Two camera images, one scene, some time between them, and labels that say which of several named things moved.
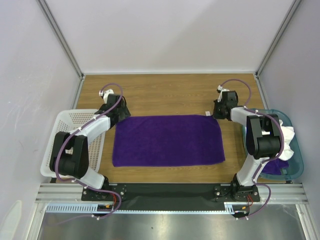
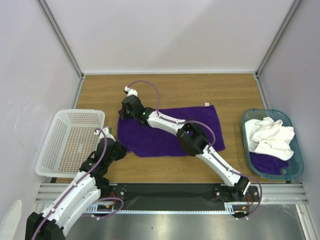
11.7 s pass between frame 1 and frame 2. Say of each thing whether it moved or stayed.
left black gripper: moved
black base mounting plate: stayed
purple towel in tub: stayed
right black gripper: moved
